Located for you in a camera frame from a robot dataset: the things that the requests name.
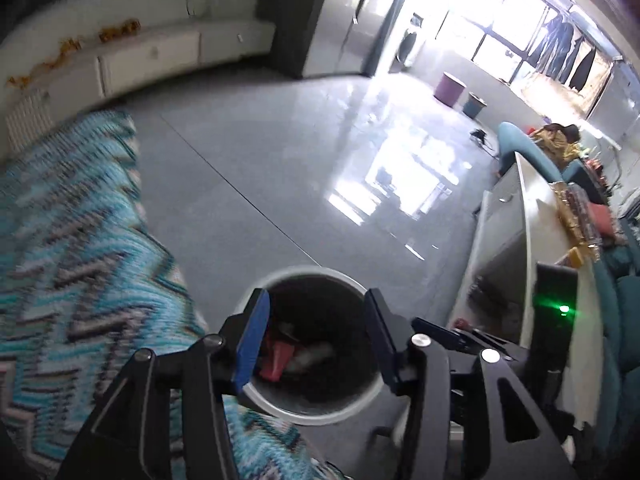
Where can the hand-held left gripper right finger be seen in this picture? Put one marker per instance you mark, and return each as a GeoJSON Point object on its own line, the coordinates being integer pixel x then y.
{"type": "Point", "coordinates": [381, 340]}

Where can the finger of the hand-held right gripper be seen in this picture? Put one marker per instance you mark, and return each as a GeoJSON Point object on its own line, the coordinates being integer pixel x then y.
{"type": "Point", "coordinates": [450, 341]}

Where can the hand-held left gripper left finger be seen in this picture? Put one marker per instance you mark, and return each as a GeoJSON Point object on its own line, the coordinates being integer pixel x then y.
{"type": "Point", "coordinates": [252, 340]}

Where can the pink red wrapper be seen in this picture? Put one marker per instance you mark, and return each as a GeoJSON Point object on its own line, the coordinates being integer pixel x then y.
{"type": "Point", "coordinates": [275, 356]}

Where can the white wrapper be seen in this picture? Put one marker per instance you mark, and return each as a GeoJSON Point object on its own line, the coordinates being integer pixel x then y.
{"type": "Point", "coordinates": [311, 352]}

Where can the white bin with black liner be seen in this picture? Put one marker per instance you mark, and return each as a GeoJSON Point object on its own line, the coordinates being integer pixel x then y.
{"type": "Point", "coordinates": [325, 400]}

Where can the teal sofa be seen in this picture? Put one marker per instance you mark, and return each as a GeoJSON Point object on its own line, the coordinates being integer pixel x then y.
{"type": "Point", "coordinates": [625, 320]}

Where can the white table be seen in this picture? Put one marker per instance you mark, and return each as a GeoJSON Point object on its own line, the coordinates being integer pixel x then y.
{"type": "Point", "coordinates": [537, 220]}

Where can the clear snack packages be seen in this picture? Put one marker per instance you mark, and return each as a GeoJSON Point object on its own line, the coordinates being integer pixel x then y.
{"type": "Point", "coordinates": [575, 215]}

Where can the red cushion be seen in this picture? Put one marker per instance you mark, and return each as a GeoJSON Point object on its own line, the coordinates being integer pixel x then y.
{"type": "Point", "coordinates": [601, 220]}

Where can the teal chair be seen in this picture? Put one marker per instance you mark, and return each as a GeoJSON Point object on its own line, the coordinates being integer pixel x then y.
{"type": "Point", "coordinates": [525, 150]}

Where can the yellow brown cloth heap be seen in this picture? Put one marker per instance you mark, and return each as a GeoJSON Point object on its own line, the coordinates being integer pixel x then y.
{"type": "Point", "coordinates": [552, 140]}

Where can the zigzag knitted blanket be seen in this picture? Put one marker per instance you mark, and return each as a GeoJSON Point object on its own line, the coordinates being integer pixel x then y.
{"type": "Point", "coordinates": [75, 260]}

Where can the small black floor item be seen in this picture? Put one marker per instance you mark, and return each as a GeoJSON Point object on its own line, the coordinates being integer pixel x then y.
{"type": "Point", "coordinates": [479, 136]}

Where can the purple bucket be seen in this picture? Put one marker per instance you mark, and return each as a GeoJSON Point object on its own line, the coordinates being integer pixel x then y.
{"type": "Point", "coordinates": [447, 90]}

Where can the large balcony window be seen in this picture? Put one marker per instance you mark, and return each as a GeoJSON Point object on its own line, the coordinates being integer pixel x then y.
{"type": "Point", "coordinates": [500, 50]}

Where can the hanging dark clothes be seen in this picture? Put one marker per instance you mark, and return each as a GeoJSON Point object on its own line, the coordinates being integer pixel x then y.
{"type": "Point", "coordinates": [555, 45]}

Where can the white television cabinet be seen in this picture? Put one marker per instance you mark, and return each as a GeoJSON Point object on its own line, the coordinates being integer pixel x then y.
{"type": "Point", "coordinates": [150, 55]}

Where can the golden tiger figurine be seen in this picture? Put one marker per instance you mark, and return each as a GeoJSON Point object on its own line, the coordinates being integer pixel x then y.
{"type": "Point", "coordinates": [119, 31]}

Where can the golden dragon figurine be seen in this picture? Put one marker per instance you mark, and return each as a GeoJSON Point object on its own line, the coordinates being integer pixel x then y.
{"type": "Point", "coordinates": [50, 62]}

